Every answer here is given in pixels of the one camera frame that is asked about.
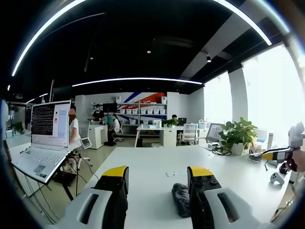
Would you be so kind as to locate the dark grey towel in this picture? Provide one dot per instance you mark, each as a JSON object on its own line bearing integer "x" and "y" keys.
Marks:
{"x": 180, "y": 199}

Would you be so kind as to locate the person's right hand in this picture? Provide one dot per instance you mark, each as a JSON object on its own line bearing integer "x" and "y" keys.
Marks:
{"x": 291, "y": 163}

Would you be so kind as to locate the white bottle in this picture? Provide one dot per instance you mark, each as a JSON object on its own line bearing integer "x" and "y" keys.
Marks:
{"x": 269, "y": 141}

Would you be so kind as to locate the white game controller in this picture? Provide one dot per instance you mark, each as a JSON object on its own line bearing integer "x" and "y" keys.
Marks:
{"x": 277, "y": 178}

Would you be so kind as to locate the dark round dish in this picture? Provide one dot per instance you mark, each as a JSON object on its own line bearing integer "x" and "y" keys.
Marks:
{"x": 255, "y": 158}

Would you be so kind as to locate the green potted plant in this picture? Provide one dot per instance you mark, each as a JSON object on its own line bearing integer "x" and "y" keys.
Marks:
{"x": 238, "y": 133}

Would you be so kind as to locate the black laptop stand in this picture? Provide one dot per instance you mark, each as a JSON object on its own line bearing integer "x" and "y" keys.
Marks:
{"x": 64, "y": 176}

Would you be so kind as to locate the white swivel chair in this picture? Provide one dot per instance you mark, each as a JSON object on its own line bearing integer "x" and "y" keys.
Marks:
{"x": 83, "y": 157}

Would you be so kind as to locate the grey laptop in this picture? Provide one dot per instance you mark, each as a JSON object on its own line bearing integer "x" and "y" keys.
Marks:
{"x": 215, "y": 131}

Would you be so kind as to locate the white counter desk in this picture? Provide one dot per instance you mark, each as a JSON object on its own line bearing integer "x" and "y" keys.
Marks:
{"x": 96, "y": 136}

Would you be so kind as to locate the white mesh office chair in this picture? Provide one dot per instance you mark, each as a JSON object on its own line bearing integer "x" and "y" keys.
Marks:
{"x": 190, "y": 132}

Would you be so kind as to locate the long white desk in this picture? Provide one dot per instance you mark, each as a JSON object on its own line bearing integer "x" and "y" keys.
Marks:
{"x": 164, "y": 133}

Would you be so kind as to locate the small green desk plant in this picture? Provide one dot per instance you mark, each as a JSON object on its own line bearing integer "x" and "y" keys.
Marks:
{"x": 170, "y": 122}

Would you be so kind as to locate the white laptop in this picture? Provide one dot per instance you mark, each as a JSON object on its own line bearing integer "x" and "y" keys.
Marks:
{"x": 45, "y": 133}

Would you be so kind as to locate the black monitor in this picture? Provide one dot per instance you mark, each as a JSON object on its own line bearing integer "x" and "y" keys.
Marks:
{"x": 109, "y": 107}

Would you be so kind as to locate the shelf with white bins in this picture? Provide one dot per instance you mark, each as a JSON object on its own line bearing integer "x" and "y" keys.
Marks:
{"x": 143, "y": 112}

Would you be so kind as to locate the ceiling spotlight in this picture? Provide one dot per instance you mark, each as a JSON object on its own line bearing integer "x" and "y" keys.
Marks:
{"x": 209, "y": 58}

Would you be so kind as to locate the straight ceiling light strip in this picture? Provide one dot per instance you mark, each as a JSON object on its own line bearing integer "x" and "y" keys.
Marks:
{"x": 247, "y": 19}

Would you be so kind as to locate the long ceiling light strip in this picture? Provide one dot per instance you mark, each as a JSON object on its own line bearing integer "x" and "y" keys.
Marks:
{"x": 138, "y": 80}

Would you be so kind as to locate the curved ceiling light strip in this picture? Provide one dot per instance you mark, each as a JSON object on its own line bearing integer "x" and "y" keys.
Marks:
{"x": 35, "y": 38}

